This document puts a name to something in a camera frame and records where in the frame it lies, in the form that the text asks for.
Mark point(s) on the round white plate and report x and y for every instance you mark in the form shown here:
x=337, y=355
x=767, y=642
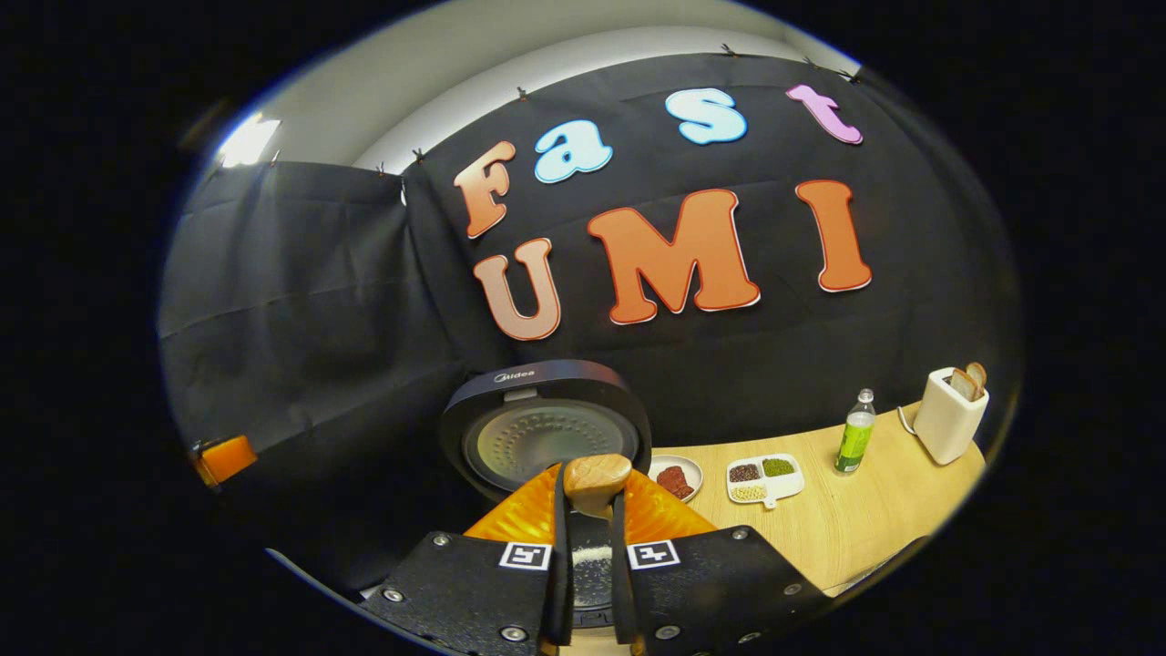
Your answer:
x=688, y=466

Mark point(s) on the toast bread slice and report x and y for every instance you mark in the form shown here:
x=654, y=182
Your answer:
x=962, y=384
x=976, y=375

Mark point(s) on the wooden spoon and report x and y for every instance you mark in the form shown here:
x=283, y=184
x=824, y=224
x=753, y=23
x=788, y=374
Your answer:
x=597, y=478

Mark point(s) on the red meat piece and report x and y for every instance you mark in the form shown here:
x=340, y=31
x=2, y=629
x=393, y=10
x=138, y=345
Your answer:
x=674, y=481

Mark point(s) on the white toaster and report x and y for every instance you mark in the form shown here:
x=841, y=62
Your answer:
x=947, y=428

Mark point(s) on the green drink bottle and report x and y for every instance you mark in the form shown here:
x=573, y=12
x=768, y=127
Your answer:
x=854, y=442

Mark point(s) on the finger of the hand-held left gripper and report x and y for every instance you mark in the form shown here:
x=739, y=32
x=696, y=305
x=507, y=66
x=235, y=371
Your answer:
x=223, y=458

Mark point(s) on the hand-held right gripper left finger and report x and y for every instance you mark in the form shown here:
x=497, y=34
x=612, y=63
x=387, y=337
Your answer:
x=474, y=583

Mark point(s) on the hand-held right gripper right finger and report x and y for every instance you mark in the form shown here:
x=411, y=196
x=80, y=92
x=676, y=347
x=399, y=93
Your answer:
x=710, y=583

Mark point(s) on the black backdrop cloth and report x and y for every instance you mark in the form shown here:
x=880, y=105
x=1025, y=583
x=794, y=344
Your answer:
x=319, y=301

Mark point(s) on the dark grey rice cooker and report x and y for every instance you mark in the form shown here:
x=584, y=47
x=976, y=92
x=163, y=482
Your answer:
x=547, y=437

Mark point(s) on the white divided bean dish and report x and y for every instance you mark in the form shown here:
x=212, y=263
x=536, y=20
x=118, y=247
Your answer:
x=765, y=481

